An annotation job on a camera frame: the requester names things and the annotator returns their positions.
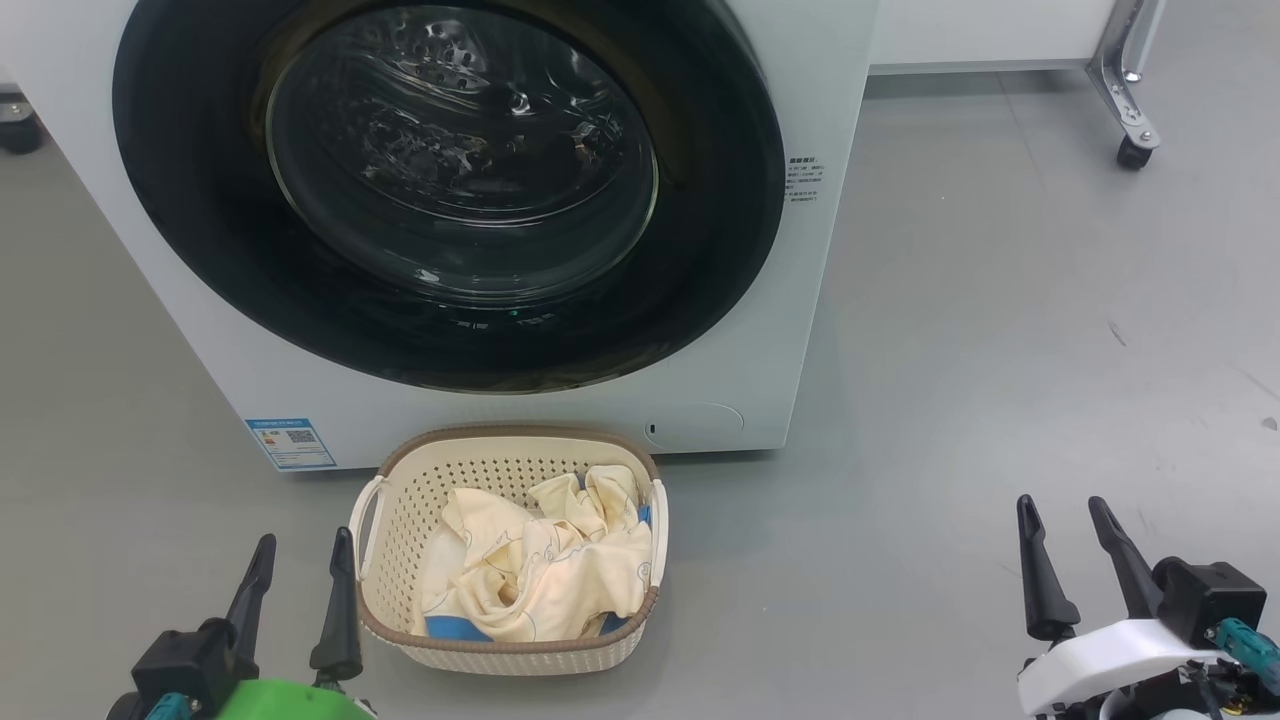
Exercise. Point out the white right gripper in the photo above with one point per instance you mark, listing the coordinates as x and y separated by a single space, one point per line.
1110 655

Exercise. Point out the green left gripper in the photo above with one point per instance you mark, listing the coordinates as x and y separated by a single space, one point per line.
290 702

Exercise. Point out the black round glass washer door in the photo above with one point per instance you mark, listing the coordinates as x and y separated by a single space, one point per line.
200 250

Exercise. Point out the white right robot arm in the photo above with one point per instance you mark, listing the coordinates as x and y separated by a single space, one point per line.
1160 705

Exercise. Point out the cream perforated laundry basket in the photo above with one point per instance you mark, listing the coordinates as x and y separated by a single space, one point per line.
420 480

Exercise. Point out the white front-load washing machine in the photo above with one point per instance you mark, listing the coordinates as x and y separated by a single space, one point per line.
750 350

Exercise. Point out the blue energy label sticker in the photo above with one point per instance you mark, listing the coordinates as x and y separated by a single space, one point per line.
290 445

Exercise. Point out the round drain filter cover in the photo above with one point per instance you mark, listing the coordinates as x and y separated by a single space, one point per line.
700 425

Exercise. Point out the metal leg with caster wheel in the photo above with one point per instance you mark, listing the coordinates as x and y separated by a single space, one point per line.
1120 90

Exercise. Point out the white furniture panel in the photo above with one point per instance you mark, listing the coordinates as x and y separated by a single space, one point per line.
990 30

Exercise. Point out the black caster wheel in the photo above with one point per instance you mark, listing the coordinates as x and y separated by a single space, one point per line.
18 130

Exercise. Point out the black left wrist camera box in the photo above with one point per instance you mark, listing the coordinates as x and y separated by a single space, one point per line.
185 660

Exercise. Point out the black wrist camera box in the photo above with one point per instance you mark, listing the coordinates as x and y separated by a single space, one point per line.
1205 595
185 660

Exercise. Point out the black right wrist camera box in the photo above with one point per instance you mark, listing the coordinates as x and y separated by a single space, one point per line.
1205 595

